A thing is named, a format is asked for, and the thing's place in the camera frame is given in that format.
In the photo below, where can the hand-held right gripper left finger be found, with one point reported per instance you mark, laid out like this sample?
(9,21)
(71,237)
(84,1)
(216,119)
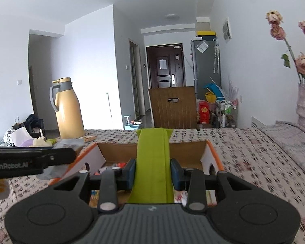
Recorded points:
(131,172)

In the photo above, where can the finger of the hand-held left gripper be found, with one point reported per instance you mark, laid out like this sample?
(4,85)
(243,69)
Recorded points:
(61,156)

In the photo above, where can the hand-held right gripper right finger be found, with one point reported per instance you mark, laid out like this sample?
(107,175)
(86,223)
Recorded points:
(175,172)

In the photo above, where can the large red snack bag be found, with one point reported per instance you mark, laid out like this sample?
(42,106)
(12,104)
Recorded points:
(122,164)

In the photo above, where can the silver snack packet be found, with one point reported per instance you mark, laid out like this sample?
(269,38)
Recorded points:
(54,172)

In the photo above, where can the red cardboard box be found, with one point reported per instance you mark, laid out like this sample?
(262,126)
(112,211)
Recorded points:
(114,152)

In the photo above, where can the small green packet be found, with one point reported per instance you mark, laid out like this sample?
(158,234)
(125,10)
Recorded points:
(52,141)

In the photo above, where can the white plastic bag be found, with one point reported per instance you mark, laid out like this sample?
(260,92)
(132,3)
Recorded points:
(17,136)

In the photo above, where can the small biscuit packet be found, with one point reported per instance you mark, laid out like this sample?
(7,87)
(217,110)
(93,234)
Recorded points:
(90,139)

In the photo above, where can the dark bag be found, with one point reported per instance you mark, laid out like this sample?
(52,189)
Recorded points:
(33,122)

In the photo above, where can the yellow thermos jug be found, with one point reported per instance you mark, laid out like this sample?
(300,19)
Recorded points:
(68,111)

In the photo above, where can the wooden chair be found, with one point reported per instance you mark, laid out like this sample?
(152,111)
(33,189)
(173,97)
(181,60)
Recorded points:
(167,114)

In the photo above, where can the red gift box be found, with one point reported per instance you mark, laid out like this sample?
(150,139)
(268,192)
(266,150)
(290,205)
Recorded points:
(207,111)

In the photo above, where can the metal storage rack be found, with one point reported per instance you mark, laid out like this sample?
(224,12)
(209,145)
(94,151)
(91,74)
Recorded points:
(226,111)

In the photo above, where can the brown side door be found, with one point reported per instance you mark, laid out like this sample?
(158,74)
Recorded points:
(136,81)

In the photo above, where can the dark brown entrance door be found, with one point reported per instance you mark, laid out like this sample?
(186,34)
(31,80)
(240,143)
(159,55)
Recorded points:
(165,78)

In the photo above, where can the grey fridge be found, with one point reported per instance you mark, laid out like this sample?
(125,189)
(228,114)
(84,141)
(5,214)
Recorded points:
(205,76)

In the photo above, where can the purple feather grass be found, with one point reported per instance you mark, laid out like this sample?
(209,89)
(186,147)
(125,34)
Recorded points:
(232,89)

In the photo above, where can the grey quilted cloth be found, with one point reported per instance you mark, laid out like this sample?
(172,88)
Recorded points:
(289,142)

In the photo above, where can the white folded umbrella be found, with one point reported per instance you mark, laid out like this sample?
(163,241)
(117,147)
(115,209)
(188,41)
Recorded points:
(216,56)

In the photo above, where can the white paper sheet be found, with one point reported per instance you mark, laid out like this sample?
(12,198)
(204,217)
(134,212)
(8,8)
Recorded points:
(202,47)

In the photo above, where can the yellow box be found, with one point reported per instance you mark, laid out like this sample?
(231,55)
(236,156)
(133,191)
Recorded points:
(205,34)

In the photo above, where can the round ceiling lamp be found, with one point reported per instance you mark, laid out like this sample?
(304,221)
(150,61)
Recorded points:
(172,16)

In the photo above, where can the dried pink rose bouquet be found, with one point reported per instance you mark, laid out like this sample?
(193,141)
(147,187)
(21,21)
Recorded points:
(303,63)

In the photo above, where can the white wall heater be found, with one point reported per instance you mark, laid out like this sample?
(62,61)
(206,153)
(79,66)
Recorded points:
(258,122)

